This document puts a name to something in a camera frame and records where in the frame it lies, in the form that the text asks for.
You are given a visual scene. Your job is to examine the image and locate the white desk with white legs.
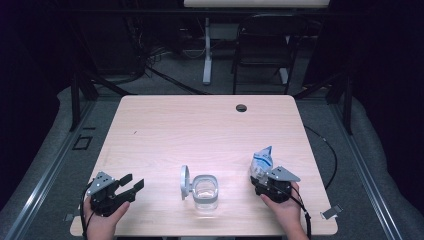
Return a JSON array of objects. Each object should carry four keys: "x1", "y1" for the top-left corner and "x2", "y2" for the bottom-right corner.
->
[{"x1": 183, "y1": 0, "x2": 331, "y2": 86}]

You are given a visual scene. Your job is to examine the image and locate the black metal stand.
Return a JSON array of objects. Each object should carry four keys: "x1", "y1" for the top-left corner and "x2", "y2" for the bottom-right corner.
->
[
  {"x1": 293, "y1": 73, "x2": 354, "y2": 136},
  {"x1": 69, "y1": 71, "x2": 101, "y2": 133}
]

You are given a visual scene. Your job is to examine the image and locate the bundle of hanging cables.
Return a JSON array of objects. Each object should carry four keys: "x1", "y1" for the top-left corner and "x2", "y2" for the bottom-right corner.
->
[{"x1": 121, "y1": 0, "x2": 168, "y2": 69}]

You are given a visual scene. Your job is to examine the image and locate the black folding chair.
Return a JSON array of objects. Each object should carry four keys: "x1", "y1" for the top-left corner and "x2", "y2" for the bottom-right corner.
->
[{"x1": 231, "y1": 13, "x2": 309, "y2": 96}]

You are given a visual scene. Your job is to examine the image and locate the right hand-held gripper cable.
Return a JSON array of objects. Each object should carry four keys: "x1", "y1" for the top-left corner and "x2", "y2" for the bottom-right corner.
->
[{"x1": 288, "y1": 191, "x2": 313, "y2": 240}]

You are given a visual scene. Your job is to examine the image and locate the thin black floor cable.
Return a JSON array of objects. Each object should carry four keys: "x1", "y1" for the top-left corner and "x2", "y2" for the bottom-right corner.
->
[{"x1": 303, "y1": 124, "x2": 338, "y2": 191}]

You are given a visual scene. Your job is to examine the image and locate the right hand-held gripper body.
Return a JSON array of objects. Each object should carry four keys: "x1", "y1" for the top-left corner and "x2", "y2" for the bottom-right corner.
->
[{"x1": 254, "y1": 165, "x2": 301, "y2": 204}]

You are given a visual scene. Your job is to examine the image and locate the left hand-held gripper cable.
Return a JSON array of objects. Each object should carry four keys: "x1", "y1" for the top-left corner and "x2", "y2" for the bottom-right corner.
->
[{"x1": 79, "y1": 181, "x2": 96, "y2": 240}]

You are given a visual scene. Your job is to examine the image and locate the aluminium floor rail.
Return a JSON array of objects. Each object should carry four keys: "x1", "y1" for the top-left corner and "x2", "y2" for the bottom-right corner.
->
[
  {"x1": 329, "y1": 103, "x2": 404, "y2": 240},
  {"x1": 3, "y1": 99, "x2": 98, "y2": 240}
]

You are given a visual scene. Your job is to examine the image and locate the grey metal bracket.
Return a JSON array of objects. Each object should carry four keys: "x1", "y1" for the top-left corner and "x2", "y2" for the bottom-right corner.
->
[{"x1": 320, "y1": 204, "x2": 344, "y2": 220}]

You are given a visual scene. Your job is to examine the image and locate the person's right hand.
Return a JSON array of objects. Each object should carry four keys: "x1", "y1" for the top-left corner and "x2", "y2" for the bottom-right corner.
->
[{"x1": 259, "y1": 181, "x2": 306, "y2": 231}]

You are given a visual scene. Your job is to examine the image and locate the white and blue milk bag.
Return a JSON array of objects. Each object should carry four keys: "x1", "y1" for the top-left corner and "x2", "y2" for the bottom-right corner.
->
[{"x1": 249, "y1": 145, "x2": 274, "y2": 184}]

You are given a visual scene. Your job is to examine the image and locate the hand-held gripper cable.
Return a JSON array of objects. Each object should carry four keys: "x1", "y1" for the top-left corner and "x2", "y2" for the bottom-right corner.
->
[
  {"x1": 79, "y1": 181, "x2": 96, "y2": 240},
  {"x1": 288, "y1": 191, "x2": 313, "y2": 240}
]

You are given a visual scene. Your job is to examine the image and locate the clear jug with white lid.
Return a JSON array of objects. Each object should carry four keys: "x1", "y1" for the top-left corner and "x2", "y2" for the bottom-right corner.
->
[{"x1": 179, "y1": 164, "x2": 220, "y2": 211}]

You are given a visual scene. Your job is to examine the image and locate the thick black floor cable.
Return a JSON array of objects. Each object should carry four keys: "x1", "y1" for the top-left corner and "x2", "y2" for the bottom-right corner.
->
[{"x1": 146, "y1": 64, "x2": 209, "y2": 96}]

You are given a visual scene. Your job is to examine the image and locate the person's left hand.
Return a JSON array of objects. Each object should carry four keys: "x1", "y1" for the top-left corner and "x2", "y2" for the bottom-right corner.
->
[{"x1": 82, "y1": 196, "x2": 131, "y2": 240}]

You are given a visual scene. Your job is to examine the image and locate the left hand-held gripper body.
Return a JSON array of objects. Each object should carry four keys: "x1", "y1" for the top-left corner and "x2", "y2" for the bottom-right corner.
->
[{"x1": 87, "y1": 171, "x2": 138, "y2": 218}]

